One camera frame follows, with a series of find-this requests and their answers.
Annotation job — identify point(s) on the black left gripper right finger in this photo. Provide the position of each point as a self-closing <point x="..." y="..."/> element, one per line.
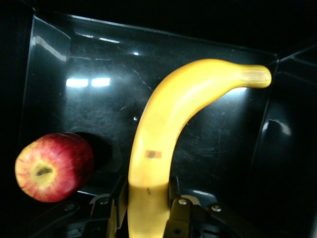
<point x="190" y="220"/>

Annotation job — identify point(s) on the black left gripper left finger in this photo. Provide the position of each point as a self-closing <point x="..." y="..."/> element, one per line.
<point x="99" y="218"/>

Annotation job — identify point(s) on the red yellow apple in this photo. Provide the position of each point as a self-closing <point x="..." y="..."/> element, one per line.
<point x="54" y="166"/>

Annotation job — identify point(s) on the yellow banana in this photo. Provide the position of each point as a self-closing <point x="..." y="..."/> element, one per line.
<point x="158" y="134"/>

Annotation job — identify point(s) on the black plastic box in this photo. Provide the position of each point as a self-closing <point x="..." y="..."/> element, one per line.
<point x="99" y="109"/>

